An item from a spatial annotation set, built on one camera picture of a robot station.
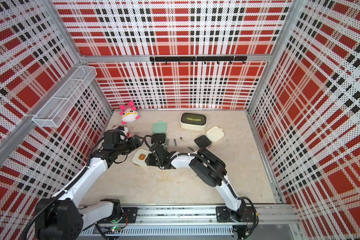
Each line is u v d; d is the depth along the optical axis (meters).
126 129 0.78
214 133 1.05
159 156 0.73
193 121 1.04
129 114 1.10
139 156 0.93
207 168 0.52
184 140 1.02
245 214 0.70
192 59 0.88
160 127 1.14
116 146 0.66
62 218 0.39
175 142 1.02
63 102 0.74
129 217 0.73
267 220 0.74
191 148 0.99
